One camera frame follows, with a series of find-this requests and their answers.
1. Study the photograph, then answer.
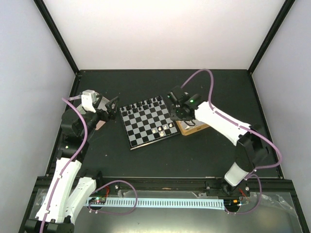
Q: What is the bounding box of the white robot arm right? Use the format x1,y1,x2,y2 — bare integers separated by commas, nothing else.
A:
168,86,269,196

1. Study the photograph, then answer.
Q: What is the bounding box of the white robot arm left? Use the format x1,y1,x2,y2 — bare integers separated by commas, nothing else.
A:
25,90,119,233

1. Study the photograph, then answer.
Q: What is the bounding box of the pink metal tin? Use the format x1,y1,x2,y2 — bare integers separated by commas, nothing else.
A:
77,90,111,131

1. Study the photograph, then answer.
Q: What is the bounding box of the gold metal tin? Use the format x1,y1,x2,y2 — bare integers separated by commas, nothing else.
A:
176,119,209,136

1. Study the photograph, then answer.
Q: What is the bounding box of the black white chessboard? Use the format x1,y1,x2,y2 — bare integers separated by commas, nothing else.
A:
119,96,179,150

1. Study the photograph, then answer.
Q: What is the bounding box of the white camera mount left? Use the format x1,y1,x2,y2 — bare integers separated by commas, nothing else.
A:
81,90,97,113

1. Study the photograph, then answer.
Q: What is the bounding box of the black front rail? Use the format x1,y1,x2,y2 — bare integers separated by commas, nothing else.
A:
36,176,294,195

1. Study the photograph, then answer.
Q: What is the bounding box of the white slotted cable duct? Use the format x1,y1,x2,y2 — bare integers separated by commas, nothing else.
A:
84,197,225,210

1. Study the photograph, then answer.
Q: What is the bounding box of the black frame post left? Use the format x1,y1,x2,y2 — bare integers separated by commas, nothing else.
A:
34,0,79,75

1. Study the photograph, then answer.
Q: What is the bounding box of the black frame post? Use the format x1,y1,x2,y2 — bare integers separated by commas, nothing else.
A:
248,0,295,75
34,0,79,75

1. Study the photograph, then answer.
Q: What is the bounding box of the black frame post right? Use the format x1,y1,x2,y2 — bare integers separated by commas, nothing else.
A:
248,0,295,75

